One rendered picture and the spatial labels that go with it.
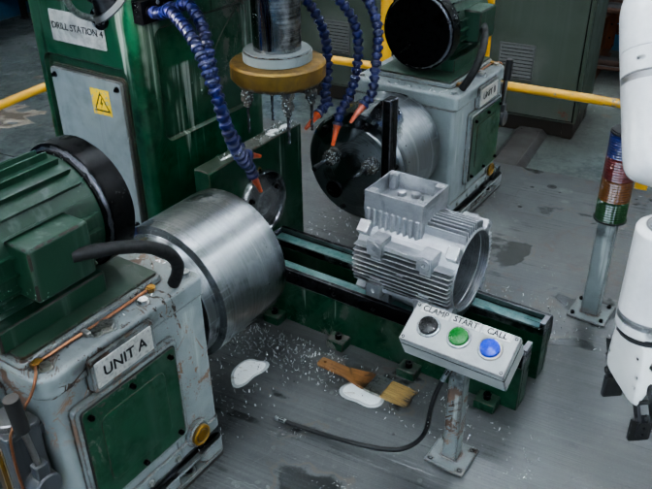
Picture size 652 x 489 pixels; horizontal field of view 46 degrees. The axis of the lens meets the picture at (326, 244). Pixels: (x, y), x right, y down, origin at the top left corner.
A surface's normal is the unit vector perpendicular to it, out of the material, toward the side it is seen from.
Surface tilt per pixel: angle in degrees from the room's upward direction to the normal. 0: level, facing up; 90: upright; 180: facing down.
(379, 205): 90
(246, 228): 40
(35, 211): 50
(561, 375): 0
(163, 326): 90
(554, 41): 90
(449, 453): 90
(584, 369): 0
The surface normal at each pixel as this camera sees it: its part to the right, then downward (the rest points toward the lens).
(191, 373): 0.83, 0.27
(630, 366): -0.98, 0.11
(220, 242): 0.52, -0.48
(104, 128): -0.55, 0.44
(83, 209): 0.77, -0.07
